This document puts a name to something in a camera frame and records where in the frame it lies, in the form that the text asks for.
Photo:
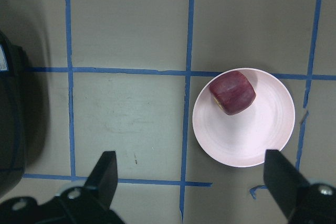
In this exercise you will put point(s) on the pink plate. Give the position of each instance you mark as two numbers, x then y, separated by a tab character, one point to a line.
241	140

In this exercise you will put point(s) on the dark grey rice cooker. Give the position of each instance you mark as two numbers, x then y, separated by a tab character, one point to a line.
13	141

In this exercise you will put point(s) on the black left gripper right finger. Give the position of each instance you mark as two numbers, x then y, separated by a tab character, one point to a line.
299	200

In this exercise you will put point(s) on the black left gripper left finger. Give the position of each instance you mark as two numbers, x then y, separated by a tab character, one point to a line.
99	187

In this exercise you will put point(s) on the red apple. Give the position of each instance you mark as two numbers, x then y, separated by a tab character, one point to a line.
232	92

